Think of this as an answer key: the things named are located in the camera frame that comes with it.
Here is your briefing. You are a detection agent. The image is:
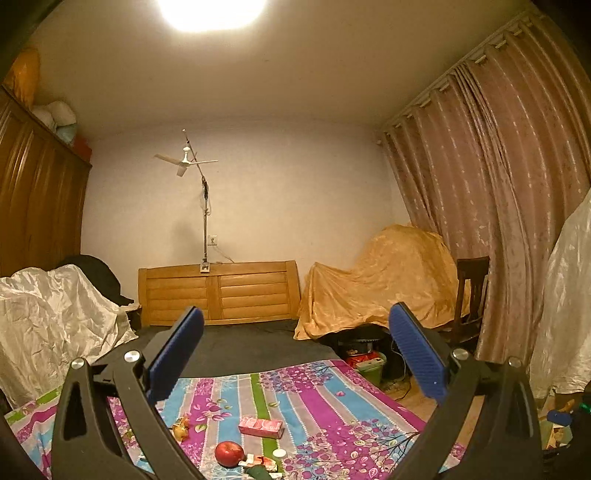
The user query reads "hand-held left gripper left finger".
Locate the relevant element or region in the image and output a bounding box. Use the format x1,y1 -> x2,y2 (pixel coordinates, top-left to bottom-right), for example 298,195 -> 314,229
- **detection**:
51,305 -> 206,480

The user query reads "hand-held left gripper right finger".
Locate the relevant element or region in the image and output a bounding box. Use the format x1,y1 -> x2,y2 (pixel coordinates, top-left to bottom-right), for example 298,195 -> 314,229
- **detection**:
389,302 -> 543,480

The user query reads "pink carton box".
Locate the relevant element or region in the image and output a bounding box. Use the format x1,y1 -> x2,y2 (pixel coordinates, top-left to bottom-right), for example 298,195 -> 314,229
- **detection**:
238,416 -> 284,439

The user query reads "red apple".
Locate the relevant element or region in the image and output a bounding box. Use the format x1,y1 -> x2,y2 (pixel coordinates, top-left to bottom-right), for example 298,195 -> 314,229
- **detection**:
215,441 -> 246,468

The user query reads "green plastic bin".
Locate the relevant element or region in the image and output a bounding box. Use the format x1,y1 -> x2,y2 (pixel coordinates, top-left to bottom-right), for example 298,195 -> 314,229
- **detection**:
356,360 -> 386,387

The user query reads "black round appliance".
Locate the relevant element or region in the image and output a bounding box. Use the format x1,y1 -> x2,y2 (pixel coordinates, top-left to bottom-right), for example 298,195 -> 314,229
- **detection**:
332,325 -> 393,361

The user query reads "tan cloth cover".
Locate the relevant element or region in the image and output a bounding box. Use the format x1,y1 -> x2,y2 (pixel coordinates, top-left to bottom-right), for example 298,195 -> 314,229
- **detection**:
294,224 -> 472,341

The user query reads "wooden headboard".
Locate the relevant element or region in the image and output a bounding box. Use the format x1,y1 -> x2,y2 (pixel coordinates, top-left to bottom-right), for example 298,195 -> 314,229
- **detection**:
137,260 -> 302,328

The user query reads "dark wooden chair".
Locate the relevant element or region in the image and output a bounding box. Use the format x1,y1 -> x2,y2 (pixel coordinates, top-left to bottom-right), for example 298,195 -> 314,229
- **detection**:
443,256 -> 491,344

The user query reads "black cloth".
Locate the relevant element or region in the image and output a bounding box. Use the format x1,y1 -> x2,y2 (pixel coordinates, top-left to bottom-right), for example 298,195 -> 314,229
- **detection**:
58,255 -> 134,305

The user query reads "floral striped bedsheet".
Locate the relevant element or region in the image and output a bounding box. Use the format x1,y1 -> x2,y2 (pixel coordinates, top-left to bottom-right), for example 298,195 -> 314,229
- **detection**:
4,359 -> 467,480

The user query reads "white satin cloth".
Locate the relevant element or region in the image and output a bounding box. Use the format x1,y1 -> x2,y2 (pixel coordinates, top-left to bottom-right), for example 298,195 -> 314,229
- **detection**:
529,189 -> 591,400
0,265 -> 139,409

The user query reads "red white wrapper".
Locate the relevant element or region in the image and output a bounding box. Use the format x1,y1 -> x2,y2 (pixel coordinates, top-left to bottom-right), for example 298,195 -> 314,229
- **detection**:
240,453 -> 282,474

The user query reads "pink patterned curtain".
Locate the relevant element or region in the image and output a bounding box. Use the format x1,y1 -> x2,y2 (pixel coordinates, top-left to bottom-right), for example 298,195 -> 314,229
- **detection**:
381,11 -> 591,365

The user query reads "white ceiling fan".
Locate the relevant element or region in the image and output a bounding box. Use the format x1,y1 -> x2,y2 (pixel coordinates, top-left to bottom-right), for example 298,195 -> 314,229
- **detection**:
154,142 -> 219,177

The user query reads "brown wooden wardrobe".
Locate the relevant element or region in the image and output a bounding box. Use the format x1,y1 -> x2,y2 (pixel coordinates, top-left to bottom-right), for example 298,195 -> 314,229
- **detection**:
0,85 -> 93,278

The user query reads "white bundle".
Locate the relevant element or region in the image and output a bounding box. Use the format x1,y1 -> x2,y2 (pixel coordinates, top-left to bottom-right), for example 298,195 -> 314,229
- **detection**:
32,102 -> 77,134

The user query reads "orange bag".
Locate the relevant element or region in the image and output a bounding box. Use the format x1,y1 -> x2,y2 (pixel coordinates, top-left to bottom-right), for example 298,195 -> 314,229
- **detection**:
4,46 -> 41,109

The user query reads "ceiling light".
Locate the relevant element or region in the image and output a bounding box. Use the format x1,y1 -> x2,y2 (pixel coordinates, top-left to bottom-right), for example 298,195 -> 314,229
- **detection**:
154,0 -> 271,34

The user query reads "black cable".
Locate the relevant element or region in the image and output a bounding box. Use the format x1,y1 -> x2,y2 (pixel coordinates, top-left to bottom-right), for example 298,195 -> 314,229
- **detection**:
385,342 -> 413,402

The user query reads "white curtain rail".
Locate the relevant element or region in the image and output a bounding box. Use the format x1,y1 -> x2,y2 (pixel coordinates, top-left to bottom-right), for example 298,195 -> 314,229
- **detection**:
381,11 -> 539,134

